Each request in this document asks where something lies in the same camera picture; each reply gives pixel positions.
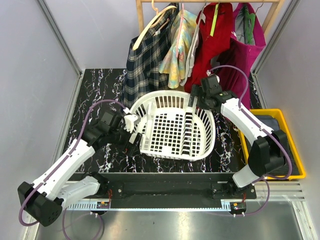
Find green hanger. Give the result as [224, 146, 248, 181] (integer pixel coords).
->
[243, 6, 256, 45]

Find yellow-green hanger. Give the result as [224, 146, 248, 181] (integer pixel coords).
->
[209, 3, 220, 37]

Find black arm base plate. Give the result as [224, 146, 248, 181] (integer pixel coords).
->
[55, 172, 257, 210]

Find pink plastic hanger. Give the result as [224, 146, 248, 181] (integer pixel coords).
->
[175, 0, 185, 59]

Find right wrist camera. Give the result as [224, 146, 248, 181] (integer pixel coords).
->
[206, 70, 220, 84]

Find red dress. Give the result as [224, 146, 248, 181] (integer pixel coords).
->
[184, 2, 234, 93]

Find cream plastic hanger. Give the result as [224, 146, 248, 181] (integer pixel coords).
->
[131, 0, 177, 51]

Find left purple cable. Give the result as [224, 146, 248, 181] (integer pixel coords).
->
[18, 99, 131, 227]

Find folded dark clothes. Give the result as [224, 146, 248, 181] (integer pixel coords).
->
[242, 115, 300, 178]

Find white plastic laundry basket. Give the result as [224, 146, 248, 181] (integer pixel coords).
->
[130, 90, 216, 162]

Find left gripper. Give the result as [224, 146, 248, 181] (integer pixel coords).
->
[109, 122, 143, 157]

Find yellow plastic bin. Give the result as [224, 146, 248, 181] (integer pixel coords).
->
[237, 108, 307, 181]

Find wooden clothes rack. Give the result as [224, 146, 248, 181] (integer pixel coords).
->
[135, 0, 285, 38]

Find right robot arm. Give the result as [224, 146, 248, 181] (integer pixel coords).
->
[190, 74, 293, 199]

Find white garment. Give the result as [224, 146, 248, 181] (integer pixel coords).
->
[180, 19, 200, 86]

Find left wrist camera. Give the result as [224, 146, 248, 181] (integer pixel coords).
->
[124, 114, 140, 133]

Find magenta dress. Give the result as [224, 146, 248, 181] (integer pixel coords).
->
[217, 2, 266, 109]

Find pastel floral skirt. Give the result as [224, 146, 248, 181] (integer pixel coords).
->
[159, 10, 197, 89]

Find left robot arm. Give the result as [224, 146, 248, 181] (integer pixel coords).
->
[17, 109, 142, 227]

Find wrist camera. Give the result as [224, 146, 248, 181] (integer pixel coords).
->
[206, 70, 220, 84]
[124, 114, 140, 133]

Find navy plaid skirt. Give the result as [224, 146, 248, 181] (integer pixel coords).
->
[121, 3, 180, 108]

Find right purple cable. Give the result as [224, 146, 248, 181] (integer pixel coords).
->
[208, 64, 293, 181]

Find purple cable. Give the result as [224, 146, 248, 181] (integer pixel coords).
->
[208, 64, 293, 181]
[18, 99, 131, 227]

